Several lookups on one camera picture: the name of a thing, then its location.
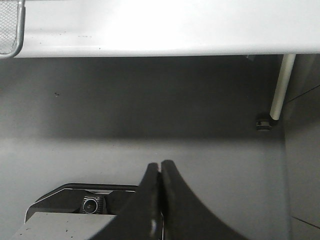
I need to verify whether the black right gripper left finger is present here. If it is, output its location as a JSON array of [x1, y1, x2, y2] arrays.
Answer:
[[91, 163, 160, 240]]

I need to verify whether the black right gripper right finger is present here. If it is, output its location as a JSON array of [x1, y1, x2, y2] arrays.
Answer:
[[161, 160, 246, 240]]

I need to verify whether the silver mesh tray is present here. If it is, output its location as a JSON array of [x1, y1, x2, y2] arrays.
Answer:
[[0, 0, 26, 59]]

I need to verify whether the white table leg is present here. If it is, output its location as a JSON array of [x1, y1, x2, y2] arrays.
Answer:
[[269, 54, 296, 121]]

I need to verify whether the black front camera on stand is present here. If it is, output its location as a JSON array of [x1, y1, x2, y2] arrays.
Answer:
[[24, 183, 138, 222]]

